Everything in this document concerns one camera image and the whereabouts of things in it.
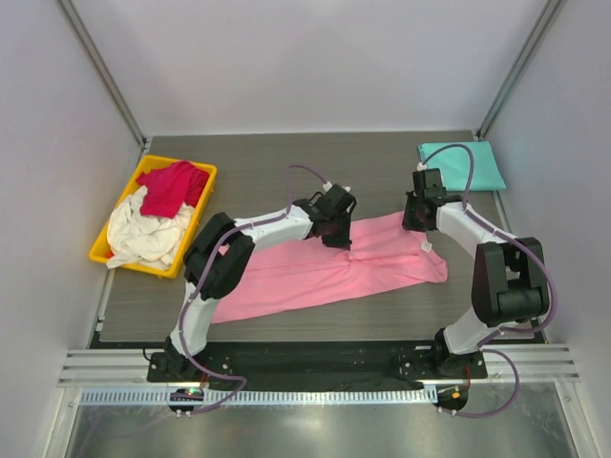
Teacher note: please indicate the red t shirt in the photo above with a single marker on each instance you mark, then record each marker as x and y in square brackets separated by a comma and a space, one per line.
[171, 187]

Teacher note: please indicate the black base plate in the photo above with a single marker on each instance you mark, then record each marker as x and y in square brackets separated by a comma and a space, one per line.
[339, 366]

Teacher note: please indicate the aluminium frame post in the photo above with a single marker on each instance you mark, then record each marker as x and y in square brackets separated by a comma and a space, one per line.
[544, 22]
[94, 56]

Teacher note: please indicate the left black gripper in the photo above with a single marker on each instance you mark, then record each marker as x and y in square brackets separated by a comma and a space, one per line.
[343, 240]

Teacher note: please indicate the pink t shirt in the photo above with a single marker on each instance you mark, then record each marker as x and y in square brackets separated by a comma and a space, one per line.
[301, 274]

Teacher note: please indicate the white t shirt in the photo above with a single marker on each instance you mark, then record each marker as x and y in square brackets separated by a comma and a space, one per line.
[149, 241]

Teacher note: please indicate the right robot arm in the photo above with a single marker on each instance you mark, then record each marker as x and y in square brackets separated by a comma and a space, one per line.
[508, 287]

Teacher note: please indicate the aluminium front rail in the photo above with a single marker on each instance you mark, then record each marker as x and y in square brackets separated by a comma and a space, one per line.
[535, 362]

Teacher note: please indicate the left aluminium frame post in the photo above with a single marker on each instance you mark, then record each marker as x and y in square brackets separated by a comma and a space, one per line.
[94, 56]

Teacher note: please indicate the slotted cable duct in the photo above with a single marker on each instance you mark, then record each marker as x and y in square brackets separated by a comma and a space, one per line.
[157, 396]

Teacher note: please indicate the folded teal t shirt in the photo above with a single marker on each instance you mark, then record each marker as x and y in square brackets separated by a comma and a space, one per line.
[453, 162]

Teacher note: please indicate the right aluminium frame post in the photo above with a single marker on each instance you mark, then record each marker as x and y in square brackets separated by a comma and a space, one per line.
[544, 22]

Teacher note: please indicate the yellow plastic bin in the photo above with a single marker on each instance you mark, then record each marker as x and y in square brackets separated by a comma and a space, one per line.
[100, 251]

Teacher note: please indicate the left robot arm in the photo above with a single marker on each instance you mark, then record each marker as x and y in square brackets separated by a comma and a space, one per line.
[216, 261]

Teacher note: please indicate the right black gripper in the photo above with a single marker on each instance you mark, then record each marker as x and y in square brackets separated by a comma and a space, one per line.
[409, 222]

